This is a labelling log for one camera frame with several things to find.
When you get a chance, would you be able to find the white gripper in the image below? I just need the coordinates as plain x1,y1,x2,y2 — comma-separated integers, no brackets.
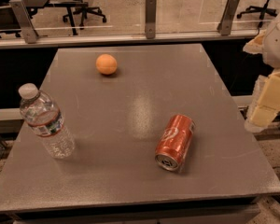
243,12,280,133

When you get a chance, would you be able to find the orange fruit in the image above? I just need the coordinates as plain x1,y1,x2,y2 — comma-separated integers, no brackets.
95,54,118,76

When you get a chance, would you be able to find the clear plastic water bottle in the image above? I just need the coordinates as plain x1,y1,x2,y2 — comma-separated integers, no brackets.
18,83,76,159

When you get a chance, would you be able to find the red soda can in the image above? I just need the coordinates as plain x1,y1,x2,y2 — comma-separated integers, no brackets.
155,114,195,172

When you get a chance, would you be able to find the black office chair left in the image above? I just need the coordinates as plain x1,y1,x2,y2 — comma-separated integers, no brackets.
52,0,110,30

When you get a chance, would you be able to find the dark desk in background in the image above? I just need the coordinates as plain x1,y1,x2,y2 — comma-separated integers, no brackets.
0,0,90,39

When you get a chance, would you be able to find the clear acrylic barrier panel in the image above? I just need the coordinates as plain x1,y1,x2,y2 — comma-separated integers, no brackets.
0,0,280,40

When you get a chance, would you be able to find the right metal barrier bracket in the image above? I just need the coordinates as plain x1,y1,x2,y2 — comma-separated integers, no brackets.
217,0,240,35

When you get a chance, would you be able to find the metal barrier bracket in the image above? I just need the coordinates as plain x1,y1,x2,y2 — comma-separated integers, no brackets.
9,0,38,44
145,0,157,39
217,0,240,35

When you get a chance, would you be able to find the middle metal barrier bracket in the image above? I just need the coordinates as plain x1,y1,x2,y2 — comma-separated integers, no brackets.
145,0,157,39

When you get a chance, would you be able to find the left metal barrier bracket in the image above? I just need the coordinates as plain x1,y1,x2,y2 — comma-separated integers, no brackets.
9,0,38,44

